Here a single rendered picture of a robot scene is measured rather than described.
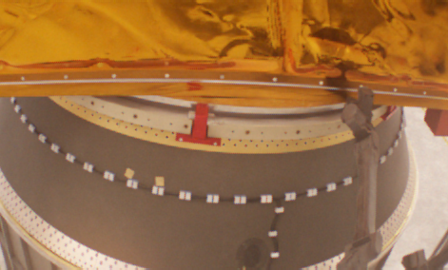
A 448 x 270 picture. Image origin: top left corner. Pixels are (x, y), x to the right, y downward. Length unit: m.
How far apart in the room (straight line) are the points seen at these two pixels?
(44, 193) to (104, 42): 0.67
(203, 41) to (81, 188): 0.63
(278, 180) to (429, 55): 0.70
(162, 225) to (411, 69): 0.97
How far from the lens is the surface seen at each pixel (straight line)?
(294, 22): 1.69
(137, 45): 1.62
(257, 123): 1.76
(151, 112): 1.74
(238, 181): 1.83
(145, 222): 1.86
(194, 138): 1.74
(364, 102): 1.75
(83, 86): 1.73
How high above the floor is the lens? 2.62
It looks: 32 degrees down
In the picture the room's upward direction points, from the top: 8 degrees clockwise
